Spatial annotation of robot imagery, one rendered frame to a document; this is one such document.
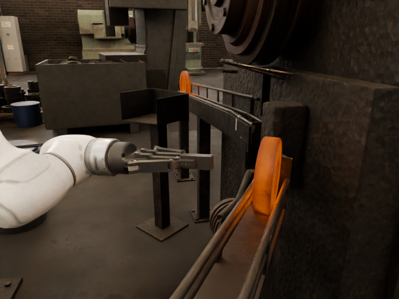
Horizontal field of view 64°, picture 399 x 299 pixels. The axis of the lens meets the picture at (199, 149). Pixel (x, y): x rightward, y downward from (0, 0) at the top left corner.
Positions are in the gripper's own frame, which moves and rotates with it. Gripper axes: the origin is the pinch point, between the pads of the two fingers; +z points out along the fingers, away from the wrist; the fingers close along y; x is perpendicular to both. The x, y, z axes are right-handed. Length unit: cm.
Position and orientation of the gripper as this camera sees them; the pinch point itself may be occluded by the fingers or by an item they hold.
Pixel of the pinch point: (196, 161)
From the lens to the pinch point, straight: 67.7
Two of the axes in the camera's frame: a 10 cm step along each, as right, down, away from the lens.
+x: -0.8, -9.5, -3.0
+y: -3.6, 3.1, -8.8
